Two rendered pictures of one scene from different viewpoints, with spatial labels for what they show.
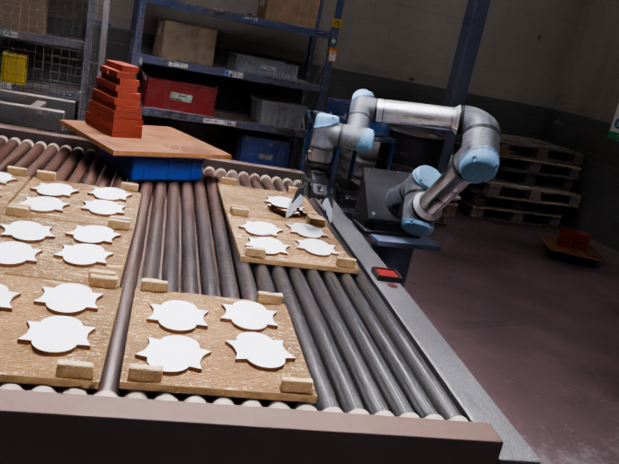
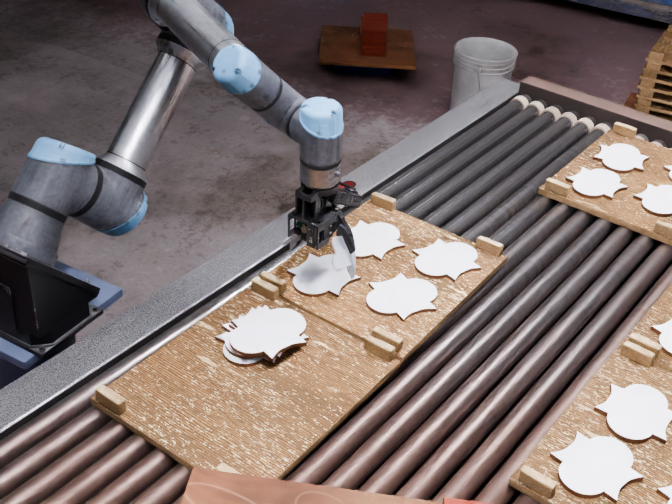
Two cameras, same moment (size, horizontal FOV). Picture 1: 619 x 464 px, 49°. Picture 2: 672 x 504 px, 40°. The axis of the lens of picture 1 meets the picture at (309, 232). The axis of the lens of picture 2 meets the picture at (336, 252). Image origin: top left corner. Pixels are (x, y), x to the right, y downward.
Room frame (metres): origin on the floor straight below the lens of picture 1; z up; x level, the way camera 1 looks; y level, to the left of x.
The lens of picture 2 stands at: (3.07, 1.14, 2.03)
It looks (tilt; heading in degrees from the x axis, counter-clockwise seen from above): 35 degrees down; 229
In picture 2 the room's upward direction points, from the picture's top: 3 degrees clockwise
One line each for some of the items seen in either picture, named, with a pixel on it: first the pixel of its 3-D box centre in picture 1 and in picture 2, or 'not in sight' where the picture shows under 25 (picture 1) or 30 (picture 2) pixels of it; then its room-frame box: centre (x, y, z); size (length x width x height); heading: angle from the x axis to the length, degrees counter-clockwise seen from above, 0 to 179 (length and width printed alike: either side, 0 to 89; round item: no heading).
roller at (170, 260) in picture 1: (171, 237); (539, 357); (1.91, 0.40, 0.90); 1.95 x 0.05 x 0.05; 14
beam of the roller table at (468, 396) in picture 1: (366, 265); (286, 238); (2.06, -0.20, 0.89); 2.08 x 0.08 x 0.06; 14
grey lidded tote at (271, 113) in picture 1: (276, 111); not in sight; (6.68, 0.55, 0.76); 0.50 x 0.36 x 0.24; 117
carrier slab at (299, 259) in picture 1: (287, 241); (384, 271); (2.01, 0.06, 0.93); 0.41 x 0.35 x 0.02; 15
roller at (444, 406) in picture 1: (345, 259); (311, 245); (2.04, -0.13, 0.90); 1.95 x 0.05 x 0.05; 14
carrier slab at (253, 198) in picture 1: (268, 204); (251, 381); (2.41, 0.17, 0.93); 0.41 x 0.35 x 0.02; 15
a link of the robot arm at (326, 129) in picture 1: (325, 132); (320, 132); (2.15, 0.01, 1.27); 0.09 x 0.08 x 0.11; 89
